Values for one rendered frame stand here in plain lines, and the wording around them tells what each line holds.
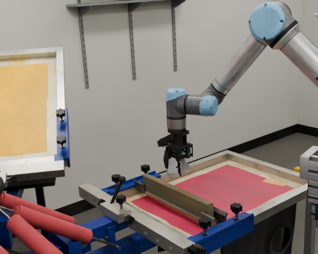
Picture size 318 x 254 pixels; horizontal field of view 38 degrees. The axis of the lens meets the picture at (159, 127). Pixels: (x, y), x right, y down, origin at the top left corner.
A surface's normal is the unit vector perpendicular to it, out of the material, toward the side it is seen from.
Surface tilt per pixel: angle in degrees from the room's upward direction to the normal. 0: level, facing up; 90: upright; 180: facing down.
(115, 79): 90
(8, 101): 32
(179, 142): 90
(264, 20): 85
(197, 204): 90
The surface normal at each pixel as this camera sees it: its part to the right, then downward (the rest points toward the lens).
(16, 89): 0.04, -0.66
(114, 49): 0.62, 0.19
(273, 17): -0.52, 0.20
